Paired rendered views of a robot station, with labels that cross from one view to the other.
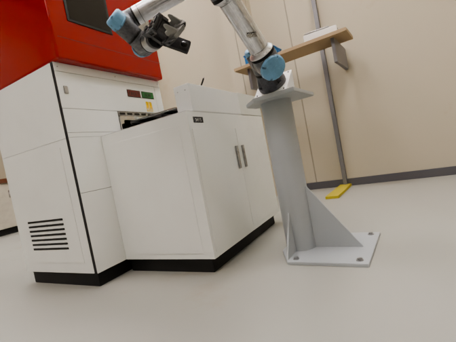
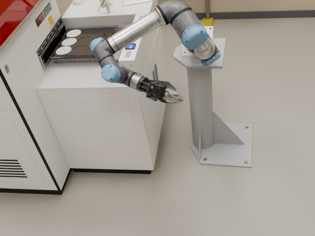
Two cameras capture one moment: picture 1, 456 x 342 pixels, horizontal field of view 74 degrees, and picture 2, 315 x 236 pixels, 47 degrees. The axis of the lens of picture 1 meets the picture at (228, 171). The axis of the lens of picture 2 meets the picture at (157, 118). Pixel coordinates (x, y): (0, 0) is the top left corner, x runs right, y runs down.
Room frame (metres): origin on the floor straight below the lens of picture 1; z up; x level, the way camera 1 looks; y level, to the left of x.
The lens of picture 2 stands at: (-0.17, 0.50, 2.05)
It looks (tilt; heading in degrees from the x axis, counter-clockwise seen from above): 42 degrees down; 345
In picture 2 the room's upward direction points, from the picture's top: 10 degrees counter-clockwise
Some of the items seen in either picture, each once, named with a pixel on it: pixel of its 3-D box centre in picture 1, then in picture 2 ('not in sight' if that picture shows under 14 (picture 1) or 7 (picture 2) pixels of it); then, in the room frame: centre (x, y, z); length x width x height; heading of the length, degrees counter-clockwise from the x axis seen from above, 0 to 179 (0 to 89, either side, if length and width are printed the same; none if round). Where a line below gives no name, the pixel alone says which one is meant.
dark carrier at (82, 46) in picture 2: (170, 116); (84, 41); (2.02, 0.30, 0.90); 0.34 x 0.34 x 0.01; 61
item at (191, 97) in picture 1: (211, 102); (136, 45); (1.79, 0.02, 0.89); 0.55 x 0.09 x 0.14; 151
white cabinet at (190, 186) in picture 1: (204, 184); (117, 92); (2.04, 0.17, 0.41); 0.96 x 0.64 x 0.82; 151
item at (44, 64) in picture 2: (145, 123); (54, 44); (2.11, 0.50, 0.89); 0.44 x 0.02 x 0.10; 151
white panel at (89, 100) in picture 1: (120, 104); (35, 41); (1.96, 0.59, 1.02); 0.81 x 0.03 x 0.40; 151
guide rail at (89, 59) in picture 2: not in sight; (90, 59); (1.89, 0.31, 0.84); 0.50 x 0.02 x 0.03; 61
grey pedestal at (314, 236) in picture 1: (308, 171); (216, 102); (1.56, -0.40, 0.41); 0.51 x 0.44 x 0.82; 57
